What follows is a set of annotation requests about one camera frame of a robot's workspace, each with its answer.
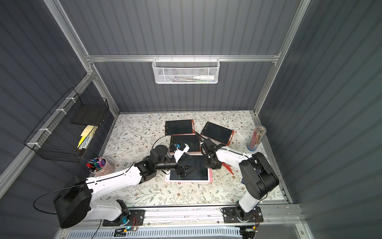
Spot pink white writing tablet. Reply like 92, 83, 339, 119
165, 155, 212, 183

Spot red tablet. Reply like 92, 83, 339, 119
165, 119, 195, 135
201, 121, 234, 145
170, 134, 202, 155

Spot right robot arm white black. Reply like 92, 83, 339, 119
201, 138, 280, 222

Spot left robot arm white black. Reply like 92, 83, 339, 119
53, 144, 198, 229

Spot clear tube of colour pencils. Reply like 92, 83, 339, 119
247, 125, 267, 151

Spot pink cup of markers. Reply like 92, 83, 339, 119
86, 157, 115, 177

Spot white marker in basket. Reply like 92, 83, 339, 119
193, 75, 215, 82

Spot yellow sticky notes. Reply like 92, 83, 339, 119
78, 125, 95, 148

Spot black notebook in basket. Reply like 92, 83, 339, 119
70, 105, 104, 126

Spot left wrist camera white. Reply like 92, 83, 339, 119
173, 143, 190, 163

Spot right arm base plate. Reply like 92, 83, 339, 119
220, 205, 264, 225

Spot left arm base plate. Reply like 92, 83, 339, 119
102, 210, 146, 227

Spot white wire mesh basket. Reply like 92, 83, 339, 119
152, 56, 220, 84

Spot black wire wall basket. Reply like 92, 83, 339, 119
24, 90, 109, 163

